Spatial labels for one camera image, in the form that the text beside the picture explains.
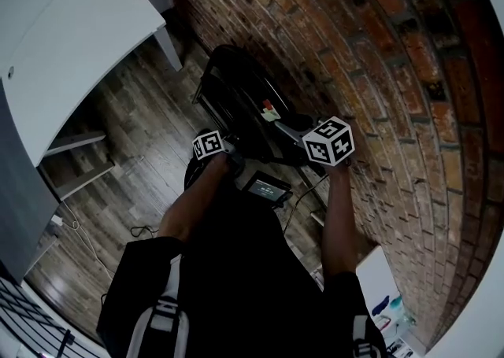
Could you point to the pale green sticky note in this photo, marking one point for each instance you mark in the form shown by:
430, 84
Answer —
271, 115

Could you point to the small black screen device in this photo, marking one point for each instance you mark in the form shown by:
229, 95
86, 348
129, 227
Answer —
265, 189

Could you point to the white power adapter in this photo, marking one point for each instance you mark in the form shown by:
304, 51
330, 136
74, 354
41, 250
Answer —
57, 220

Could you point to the person's black clothing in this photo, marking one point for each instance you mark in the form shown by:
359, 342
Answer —
244, 289

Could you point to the red tape piece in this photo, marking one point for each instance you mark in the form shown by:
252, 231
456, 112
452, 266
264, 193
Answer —
267, 104

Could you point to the small blue object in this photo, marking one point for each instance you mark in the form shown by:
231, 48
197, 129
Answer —
381, 305

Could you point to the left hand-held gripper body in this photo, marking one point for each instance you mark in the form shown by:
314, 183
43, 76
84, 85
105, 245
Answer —
208, 146

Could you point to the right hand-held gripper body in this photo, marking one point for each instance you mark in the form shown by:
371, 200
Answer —
328, 144

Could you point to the small teal object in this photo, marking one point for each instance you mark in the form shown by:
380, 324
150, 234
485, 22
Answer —
396, 302

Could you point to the grey table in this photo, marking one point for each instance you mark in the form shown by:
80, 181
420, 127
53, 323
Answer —
23, 175

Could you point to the black grid panel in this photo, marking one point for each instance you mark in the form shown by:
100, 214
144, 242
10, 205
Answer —
27, 313

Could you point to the person's left forearm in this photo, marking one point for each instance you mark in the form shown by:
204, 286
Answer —
193, 203

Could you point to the white table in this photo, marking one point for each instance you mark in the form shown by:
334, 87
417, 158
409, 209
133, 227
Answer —
378, 274
71, 45

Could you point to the black folding chair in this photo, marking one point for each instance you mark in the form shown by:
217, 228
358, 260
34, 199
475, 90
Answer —
236, 97

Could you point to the person's right forearm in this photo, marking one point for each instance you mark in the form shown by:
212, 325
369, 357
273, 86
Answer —
340, 222

